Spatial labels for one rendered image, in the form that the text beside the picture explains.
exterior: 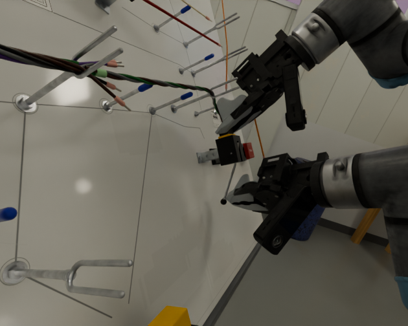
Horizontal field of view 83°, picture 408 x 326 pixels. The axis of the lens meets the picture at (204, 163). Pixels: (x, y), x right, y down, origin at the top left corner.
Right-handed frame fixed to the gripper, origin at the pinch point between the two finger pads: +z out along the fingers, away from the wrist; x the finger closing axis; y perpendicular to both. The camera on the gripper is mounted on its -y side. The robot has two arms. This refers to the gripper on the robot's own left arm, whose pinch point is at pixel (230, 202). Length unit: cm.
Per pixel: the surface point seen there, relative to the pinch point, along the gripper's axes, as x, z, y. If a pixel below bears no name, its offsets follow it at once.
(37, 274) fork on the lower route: 25.6, -12.5, -22.7
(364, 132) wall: -209, 52, 233
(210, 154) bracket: 8.6, 1.7, 6.8
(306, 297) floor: -168, 71, 18
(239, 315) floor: -107, 80, -15
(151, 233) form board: 14.0, -2.3, -14.1
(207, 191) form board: 3.7, 4.2, 0.7
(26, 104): 35.3, -7.7, -10.8
